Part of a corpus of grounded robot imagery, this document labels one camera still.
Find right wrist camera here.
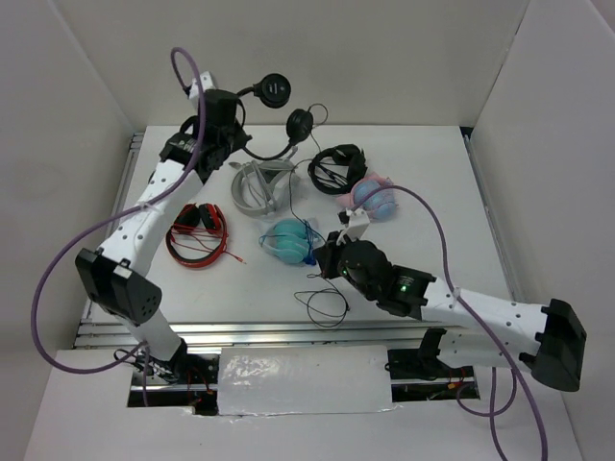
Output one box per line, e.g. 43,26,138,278
336,208,370,245

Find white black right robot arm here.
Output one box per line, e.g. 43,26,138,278
314,232,587,392

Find black Panasonic headphones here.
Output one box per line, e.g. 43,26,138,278
234,73,357,328

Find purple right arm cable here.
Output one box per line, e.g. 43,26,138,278
355,185,550,461

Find teal cat ear headphones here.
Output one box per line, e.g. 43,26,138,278
258,218,322,266

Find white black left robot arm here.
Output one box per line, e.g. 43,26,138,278
75,89,250,383

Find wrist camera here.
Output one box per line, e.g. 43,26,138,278
184,71,216,103
336,208,370,245

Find white front cover panel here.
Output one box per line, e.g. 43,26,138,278
217,346,393,416

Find black wrapped headphones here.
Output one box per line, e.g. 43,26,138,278
307,144,367,196

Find aluminium base frame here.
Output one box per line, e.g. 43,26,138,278
71,129,523,409

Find grey white headphones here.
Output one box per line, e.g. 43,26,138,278
231,147,307,218

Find pink and blue headphones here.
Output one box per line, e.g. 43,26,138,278
336,173,397,221

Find red black headphones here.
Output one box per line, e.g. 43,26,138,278
164,203,246,270

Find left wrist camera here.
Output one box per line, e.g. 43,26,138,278
184,71,216,103

